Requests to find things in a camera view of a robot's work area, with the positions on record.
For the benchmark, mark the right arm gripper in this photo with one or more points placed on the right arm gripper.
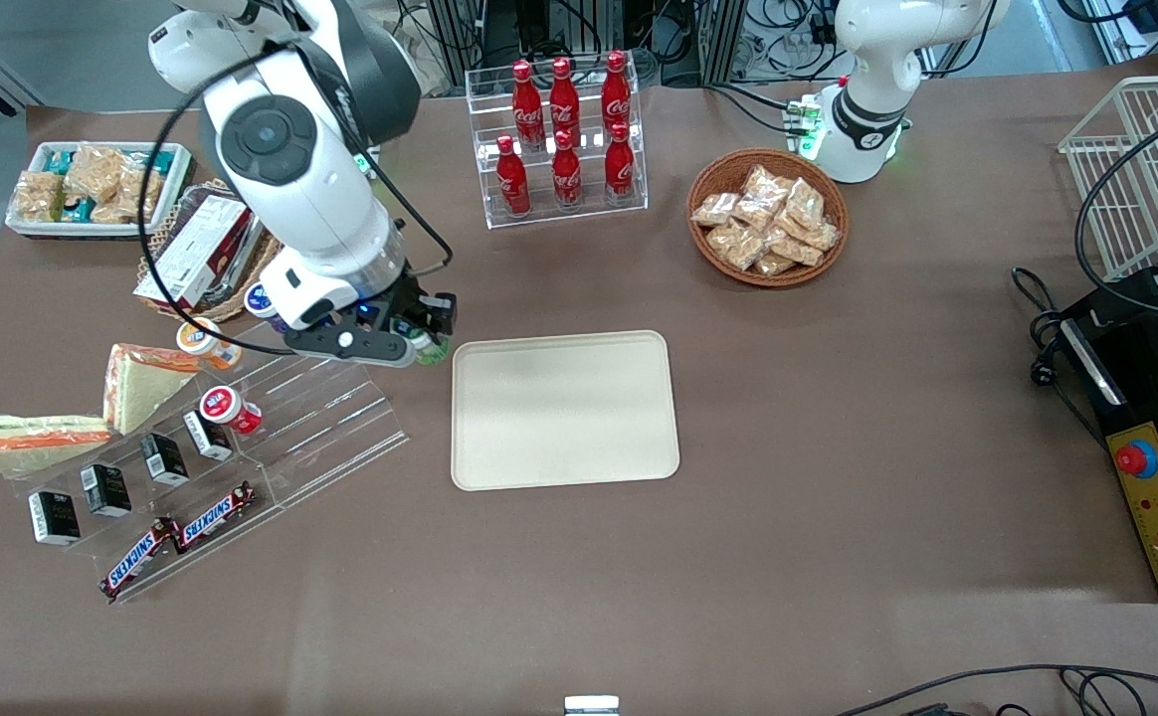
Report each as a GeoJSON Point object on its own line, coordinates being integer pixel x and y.
{"type": "Point", "coordinates": [412, 301]}

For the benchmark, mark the green gum can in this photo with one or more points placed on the green gum can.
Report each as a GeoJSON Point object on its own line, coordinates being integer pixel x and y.
{"type": "Point", "coordinates": [433, 351]}

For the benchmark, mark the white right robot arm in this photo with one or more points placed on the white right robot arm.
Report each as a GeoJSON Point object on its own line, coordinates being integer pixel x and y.
{"type": "Point", "coordinates": [310, 199]}

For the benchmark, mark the blue gum can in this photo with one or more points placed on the blue gum can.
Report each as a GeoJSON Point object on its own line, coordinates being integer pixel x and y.
{"type": "Point", "coordinates": [261, 301]}

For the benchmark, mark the cream rectangular tray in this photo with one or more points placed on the cream rectangular tray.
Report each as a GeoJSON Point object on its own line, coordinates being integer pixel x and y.
{"type": "Point", "coordinates": [564, 413]}

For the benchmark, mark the red gum can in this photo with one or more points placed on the red gum can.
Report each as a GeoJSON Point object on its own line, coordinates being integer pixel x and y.
{"type": "Point", "coordinates": [227, 408]}

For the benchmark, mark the orange gum can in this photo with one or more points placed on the orange gum can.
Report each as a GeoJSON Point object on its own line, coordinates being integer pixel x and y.
{"type": "Point", "coordinates": [203, 340]}

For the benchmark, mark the clear acrylic tiered display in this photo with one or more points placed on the clear acrylic tiered display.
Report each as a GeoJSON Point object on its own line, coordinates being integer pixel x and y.
{"type": "Point", "coordinates": [330, 428]}

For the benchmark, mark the red cola bottle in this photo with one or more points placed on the red cola bottle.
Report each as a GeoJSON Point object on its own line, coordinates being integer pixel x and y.
{"type": "Point", "coordinates": [564, 94]}
{"type": "Point", "coordinates": [512, 179]}
{"type": "Point", "coordinates": [620, 164]}
{"type": "Point", "coordinates": [616, 89]}
{"type": "Point", "coordinates": [566, 171]}
{"type": "Point", "coordinates": [527, 99]}

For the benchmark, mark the oval wicker basket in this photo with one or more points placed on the oval wicker basket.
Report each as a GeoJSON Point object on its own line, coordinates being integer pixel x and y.
{"type": "Point", "coordinates": [241, 298]}

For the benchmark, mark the clear acrylic bottle rack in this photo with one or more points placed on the clear acrylic bottle rack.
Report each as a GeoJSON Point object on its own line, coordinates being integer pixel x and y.
{"type": "Point", "coordinates": [589, 204]}

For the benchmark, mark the small black box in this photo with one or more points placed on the small black box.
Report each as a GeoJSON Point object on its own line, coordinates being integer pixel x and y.
{"type": "Point", "coordinates": [208, 435]}
{"type": "Point", "coordinates": [54, 517]}
{"type": "Point", "coordinates": [106, 489]}
{"type": "Point", "coordinates": [165, 458]}

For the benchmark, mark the white and red carton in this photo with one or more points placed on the white and red carton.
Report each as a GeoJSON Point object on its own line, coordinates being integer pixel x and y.
{"type": "Point", "coordinates": [191, 254]}

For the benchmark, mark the snickers bar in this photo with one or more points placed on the snickers bar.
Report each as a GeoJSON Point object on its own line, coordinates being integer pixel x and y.
{"type": "Point", "coordinates": [138, 559]}
{"type": "Point", "coordinates": [213, 515]}

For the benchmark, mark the triangular wrapped sandwich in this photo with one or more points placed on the triangular wrapped sandwich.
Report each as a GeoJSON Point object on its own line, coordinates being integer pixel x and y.
{"type": "Point", "coordinates": [146, 388]}

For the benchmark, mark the white plastic snack bin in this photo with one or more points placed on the white plastic snack bin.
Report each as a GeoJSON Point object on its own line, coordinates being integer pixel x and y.
{"type": "Point", "coordinates": [181, 164]}

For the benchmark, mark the aluminium equipment rack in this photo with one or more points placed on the aluminium equipment rack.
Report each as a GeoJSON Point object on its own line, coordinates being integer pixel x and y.
{"type": "Point", "coordinates": [460, 35]}

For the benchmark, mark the rice cracker packet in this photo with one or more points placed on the rice cracker packet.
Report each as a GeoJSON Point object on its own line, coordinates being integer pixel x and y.
{"type": "Point", "coordinates": [133, 194]}
{"type": "Point", "coordinates": [96, 169]}
{"type": "Point", "coordinates": [39, 196]}

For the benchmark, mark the clear packet of puffed snack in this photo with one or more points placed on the clear packet of puffed snack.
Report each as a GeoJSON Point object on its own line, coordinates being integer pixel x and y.
{"type": "Point", "coordinates": [774, 265]}
{"type": "Point", "coordinates": [755, 213]}
{"type": "Point", "coordinates": [763, 184]}
{"type": "Point", "coordinates": [738, 244]}
{"type": "Point", "coordinates": [804, 202]}
{"type": "Point", "coordinates": [824, 236]}
{"type": "Point", "coordinates": [796, 249]}
{"type": "Point", "coordinates": [715, 209]}

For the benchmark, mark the round wicker basket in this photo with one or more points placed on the round wicker basket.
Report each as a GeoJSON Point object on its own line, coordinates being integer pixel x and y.
{"type": "Point", "coordinates": [708, 179]}

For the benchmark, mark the flat wrapped sandwich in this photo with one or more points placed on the flat wrapped sandwich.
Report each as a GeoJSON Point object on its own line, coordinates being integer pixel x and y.
{"type": "Point", "coordinates": [37, 445]}

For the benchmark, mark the white power strip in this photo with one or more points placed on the white power strip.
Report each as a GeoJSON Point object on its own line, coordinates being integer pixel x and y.
{"type": "Point", "coordinates": [804, 124]}

